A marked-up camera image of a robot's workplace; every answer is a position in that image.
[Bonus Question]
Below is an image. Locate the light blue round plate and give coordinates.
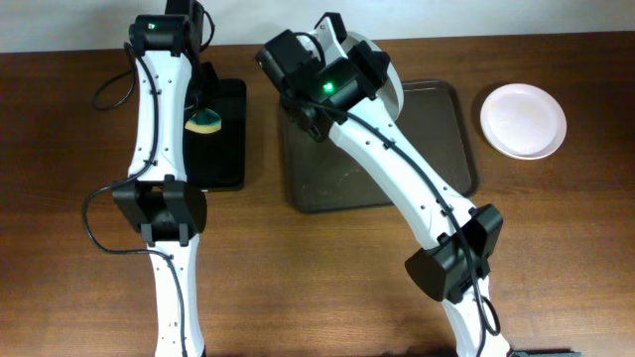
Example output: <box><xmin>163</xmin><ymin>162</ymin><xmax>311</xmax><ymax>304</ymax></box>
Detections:
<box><xmin>341</xmin><ymin>31</ymin><xmax>405</xmax><ymax>122</ymax></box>

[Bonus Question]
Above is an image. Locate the green and yellow sponge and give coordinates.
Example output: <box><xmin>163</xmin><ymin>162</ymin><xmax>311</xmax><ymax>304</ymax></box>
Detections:
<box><xmin>185</xmin><ymin>109</ymin><xmax>222</xmax><ymax>135</ymax></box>

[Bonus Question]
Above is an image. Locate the pink round plate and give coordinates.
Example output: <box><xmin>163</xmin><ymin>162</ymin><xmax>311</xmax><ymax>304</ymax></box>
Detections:
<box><xmin>479</xmin><ymin>83</ymin><xmax>568</xmax><ymax>161</ymax></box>

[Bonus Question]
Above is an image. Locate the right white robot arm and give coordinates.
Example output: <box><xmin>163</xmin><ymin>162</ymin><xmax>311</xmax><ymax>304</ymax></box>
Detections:
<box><xmin>255</xmin><ymin>12</ymin><xmax>513</xmax><ymax>356</ymax></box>

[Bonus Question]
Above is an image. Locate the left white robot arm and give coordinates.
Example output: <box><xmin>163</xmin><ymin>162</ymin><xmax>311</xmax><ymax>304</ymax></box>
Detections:
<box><xmin>112</xmin><ymin>1</ymin><xmax>206</xmax><ymax>356</ymax></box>

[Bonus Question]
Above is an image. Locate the black rectangular tray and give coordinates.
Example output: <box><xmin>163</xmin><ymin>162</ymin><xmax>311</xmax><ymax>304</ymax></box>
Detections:
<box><xmin>184</xmin><ymin>78</ymin><xmax>247</xmax><ymax>191</ymax></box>

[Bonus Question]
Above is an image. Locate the dark brown serving tray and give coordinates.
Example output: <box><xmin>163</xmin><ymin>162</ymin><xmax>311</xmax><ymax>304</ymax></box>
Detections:
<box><xmin>278</xmin><ymin>79</ymin><xmax>478</xmax><ymax>214</ymax></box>

